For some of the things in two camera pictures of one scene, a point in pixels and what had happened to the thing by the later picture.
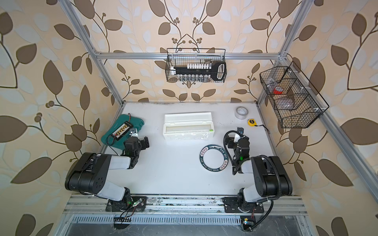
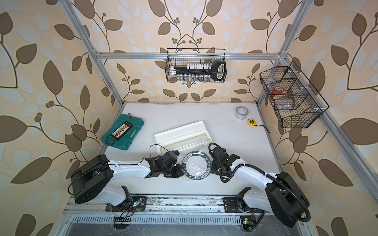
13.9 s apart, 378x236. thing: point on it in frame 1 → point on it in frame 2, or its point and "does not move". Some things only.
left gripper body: [141, 146] → [173, 171]
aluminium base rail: [184, 205] does not move
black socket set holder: [201, 72] does not move
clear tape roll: [241, 112] does not move
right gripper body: [236, 155] → [215, 169]
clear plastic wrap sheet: [188, 136] → [195, 164]
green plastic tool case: [135, 121] does not move
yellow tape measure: [252, 122] does not move
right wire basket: [296, 103] does not move
